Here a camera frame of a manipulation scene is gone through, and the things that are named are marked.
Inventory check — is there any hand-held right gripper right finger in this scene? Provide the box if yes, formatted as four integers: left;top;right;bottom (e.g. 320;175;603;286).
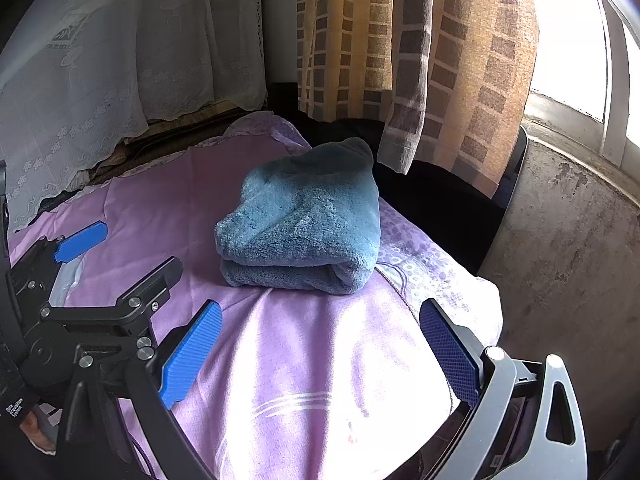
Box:
419;298;589;480

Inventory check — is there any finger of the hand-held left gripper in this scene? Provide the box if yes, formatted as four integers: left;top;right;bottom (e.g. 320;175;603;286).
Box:
40;256;184;333
10;221;109;306

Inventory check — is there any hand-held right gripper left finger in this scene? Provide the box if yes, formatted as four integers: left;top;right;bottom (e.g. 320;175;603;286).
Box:
54;299;224;480

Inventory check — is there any blue fleece jacket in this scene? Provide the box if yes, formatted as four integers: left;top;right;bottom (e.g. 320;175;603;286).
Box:
215;137;383;295

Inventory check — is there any person's left hand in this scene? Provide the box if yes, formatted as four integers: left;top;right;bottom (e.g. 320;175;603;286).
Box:
19;404;60;456

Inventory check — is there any purple floral mattress pad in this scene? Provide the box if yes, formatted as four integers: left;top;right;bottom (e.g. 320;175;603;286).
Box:
222;110;503;411

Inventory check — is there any pink bed sheet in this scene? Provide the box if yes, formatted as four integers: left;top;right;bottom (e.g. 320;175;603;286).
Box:
7;132;456;480

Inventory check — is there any white lace cloth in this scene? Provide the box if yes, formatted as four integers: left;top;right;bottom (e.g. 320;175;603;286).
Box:
0;0;268;233

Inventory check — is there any brick-patterned curtain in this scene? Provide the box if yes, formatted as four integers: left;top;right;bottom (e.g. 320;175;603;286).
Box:
295;0;541;198

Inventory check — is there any bright window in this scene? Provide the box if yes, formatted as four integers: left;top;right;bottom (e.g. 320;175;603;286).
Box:
520;0;640;171

